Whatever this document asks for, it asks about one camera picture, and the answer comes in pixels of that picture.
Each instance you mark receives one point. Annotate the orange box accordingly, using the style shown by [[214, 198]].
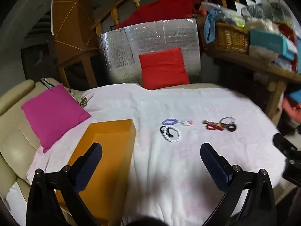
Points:
[[122, 169]]

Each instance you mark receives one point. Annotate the gold and silver watch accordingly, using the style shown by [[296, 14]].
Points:
[[205, 122]]

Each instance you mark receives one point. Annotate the coral cloth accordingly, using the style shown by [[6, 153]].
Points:
[[291, 109]]

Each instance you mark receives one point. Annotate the pile of clear bags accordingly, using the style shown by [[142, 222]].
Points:
[[254, 11]]

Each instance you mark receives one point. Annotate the red cloth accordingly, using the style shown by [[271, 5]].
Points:
[[164, 7]]

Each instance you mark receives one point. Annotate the wicker basket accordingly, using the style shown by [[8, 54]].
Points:
[[229, 38]]

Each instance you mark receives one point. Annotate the wooden shelf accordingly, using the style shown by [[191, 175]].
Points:
[[258, 66]]

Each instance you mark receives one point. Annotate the wooden stair railing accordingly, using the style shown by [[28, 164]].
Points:
[[137, 0]]

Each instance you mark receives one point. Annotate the red cushion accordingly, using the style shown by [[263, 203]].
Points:
[[163, 70]]

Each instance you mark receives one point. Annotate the pink cushion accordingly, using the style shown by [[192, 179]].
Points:
[[54, 115]]

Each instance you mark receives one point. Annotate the orange wooden panel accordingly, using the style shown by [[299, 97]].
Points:
[[70, 11]]

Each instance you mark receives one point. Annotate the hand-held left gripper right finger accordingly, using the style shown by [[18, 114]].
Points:
[[214, 167]]

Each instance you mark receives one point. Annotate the wooden side table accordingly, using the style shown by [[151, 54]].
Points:
[[87, 66]]

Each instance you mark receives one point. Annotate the teal box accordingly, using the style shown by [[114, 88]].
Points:
[[270, 43]]

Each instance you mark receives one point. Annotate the dark metal bangle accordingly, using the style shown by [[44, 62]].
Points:
[[227, 117]]

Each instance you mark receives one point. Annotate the white blanket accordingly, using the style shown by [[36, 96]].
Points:
[[164, 193]]

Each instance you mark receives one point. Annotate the silver insulation panel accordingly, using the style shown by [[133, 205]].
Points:
[[122, 47]]

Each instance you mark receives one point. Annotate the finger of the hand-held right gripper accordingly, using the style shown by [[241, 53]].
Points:
[[281, 142]]

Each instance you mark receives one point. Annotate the blue cloth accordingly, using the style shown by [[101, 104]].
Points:
[[210, 26]]

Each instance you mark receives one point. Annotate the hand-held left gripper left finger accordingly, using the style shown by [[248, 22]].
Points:
[[90, 167]]

